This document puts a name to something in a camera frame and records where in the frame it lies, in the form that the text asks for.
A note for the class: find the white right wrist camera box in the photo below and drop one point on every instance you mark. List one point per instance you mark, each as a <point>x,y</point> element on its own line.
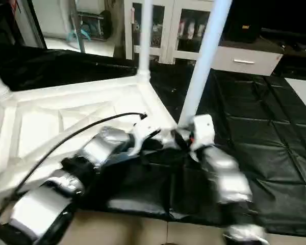
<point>204,127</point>

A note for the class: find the white drawer unit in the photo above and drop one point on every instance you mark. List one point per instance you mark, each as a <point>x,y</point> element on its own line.
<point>245,61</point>

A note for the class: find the storage rack with items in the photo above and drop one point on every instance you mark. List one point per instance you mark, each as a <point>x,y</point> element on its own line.
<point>89,23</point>

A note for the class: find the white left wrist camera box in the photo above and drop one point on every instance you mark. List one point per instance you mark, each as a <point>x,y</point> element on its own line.
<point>143,130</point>

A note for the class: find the white glass door cabinet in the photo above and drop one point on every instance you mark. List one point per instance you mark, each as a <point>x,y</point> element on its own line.
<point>168,30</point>

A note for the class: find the white plastic table top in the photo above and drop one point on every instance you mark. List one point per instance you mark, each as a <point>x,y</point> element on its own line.
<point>41,122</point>

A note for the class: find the black work mat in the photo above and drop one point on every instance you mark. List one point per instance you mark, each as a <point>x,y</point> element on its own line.
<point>255,127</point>

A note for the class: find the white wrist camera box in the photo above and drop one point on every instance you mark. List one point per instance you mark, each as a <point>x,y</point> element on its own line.
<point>143,130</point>
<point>204,127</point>

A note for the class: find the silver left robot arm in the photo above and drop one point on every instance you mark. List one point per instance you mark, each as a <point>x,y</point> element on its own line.
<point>102,145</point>

